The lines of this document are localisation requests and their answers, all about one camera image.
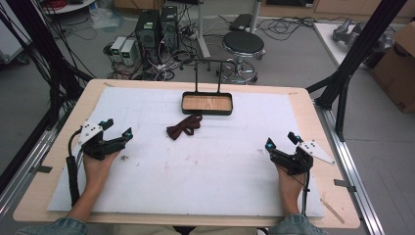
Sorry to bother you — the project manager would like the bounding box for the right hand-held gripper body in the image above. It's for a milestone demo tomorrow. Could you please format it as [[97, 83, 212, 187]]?
[[269, 139, 337, 176]]

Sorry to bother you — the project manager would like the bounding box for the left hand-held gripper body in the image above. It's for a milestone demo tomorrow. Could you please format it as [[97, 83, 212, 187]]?
[[79, 120, 127, 162]]

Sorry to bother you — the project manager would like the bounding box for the person's right hand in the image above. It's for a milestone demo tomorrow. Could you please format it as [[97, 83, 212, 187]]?
[[275, 164, 306, 201]]

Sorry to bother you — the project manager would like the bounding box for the person's left hand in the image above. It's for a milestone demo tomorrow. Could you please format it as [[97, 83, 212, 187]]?
[[82, 150, 121, 191]]

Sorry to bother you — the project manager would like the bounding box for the dark red bow tie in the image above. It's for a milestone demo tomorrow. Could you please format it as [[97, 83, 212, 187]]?
[[165, 114, 204, 142]]

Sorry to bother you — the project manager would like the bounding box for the thin wooden stick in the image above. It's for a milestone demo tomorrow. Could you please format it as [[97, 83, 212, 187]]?
[[319, 198, 346, 225]]

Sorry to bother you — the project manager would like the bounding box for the right denim sleeve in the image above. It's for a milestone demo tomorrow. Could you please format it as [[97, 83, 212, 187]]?
[[267, 212, 329, 235]]

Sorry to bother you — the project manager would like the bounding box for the denim sleeve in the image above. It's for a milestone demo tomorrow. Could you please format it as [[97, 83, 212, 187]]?
[[14, 216, 89, 235], [267, 212, 329, 235]]

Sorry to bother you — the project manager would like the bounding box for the white power supply unit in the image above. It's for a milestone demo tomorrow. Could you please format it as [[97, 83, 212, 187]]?
[[119, 38, 138, 67], [110, 35, 128, 63]]

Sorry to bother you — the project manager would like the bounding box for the black hanger stand wooden tray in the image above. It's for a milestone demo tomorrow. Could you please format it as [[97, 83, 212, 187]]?
[[180, 58, 238, 117]]

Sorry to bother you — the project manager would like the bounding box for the white foam mat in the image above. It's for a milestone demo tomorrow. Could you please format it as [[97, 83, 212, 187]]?
[[46, 85, 326, 218]]

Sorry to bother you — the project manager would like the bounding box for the left denim sleeve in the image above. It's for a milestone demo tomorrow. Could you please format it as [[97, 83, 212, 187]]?
[[14, 216, 89, 235]]

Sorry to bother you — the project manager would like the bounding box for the black computer tower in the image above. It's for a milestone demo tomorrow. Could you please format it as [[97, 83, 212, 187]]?
[[159, 5, 180, 51], [134, 8, 161, 51]]

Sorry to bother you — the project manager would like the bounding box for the black round stool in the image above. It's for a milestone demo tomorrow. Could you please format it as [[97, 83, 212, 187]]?
[[215, 30, 267, 85]]

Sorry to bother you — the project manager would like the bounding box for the clear plastic bag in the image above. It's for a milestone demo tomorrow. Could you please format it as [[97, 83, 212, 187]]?
[[88, 5, 125, 31]]

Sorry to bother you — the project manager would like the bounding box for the grey robot part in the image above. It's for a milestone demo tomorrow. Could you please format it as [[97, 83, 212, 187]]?
[[332, 17, 364, 47]]

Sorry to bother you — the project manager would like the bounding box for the brown cardboard box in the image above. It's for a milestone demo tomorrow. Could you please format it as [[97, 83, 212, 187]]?
[[369, 21, 415, 115]]

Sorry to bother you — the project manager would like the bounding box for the round white table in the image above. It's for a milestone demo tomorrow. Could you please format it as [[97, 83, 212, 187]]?
[[41, 0, 98, 16]]

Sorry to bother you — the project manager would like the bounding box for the white desk leg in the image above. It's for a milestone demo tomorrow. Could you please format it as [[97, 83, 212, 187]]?
[[249, 0, 262, 34], [195, 0, 212, 60]]

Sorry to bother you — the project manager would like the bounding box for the black flat box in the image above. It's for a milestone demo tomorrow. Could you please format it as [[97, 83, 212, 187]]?
[[228, 13, 254, 32]]

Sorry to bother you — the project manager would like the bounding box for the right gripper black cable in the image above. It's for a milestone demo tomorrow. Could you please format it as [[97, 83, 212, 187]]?
[[290, 169, 311, 217]]

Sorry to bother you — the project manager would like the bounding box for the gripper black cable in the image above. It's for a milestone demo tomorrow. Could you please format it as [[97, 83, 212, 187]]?
[[66, 126, 83, 208], [290, 169, 311, 217]]

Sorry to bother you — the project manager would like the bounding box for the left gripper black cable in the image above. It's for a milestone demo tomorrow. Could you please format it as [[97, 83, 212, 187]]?
[[66, 126, 83, 208]]

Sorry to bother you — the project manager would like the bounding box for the grey metal bracket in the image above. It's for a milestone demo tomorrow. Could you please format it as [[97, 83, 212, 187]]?
[[29, 164, 54, 174], [333, 178, 357, 194]]

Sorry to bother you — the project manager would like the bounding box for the aluminium rail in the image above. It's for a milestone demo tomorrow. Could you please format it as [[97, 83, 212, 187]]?
[[0, 107, 73, 220], [313, 97, 387, 235]]

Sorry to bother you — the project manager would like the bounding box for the black metal frame strut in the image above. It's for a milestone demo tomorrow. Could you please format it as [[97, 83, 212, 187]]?
[[305, 0, 409, 143], [0, 0, 96, 131]]

